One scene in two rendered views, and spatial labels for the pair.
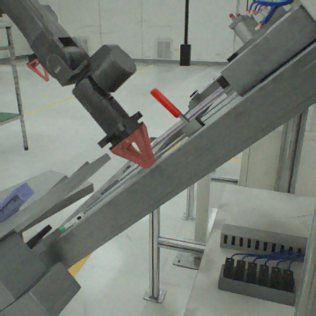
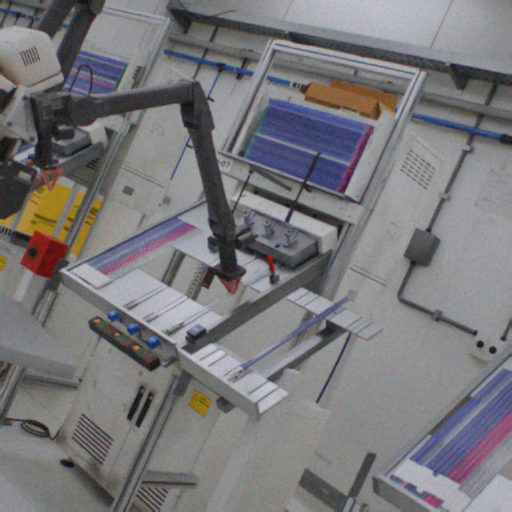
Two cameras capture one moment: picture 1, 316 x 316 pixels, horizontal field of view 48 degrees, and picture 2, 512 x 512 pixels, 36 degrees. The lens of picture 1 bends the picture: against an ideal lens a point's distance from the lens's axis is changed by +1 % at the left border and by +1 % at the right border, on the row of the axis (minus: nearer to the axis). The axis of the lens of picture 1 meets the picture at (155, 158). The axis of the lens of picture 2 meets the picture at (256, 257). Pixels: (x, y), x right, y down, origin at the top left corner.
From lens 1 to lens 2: 2.43 m
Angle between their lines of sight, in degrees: 69
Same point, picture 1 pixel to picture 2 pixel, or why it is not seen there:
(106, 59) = (249, 234)
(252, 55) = (301, 253)
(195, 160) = (280, 293)
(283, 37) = (310, 249)
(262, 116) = (304, 278)
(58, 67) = (231, 231)
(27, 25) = (221, 203)
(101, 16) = not seen: outside the picture
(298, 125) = (173, 270)
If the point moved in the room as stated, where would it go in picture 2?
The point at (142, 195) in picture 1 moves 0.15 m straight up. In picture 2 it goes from (255, 307) to (274, 266)
